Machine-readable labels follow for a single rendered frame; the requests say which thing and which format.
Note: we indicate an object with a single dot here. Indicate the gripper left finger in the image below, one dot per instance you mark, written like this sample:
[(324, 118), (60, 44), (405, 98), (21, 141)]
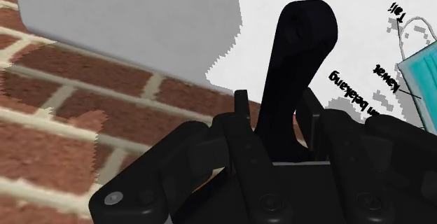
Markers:
[(239, 138)]

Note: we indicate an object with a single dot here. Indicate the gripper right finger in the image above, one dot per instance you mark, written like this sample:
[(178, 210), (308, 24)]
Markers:
[(348, 141)]

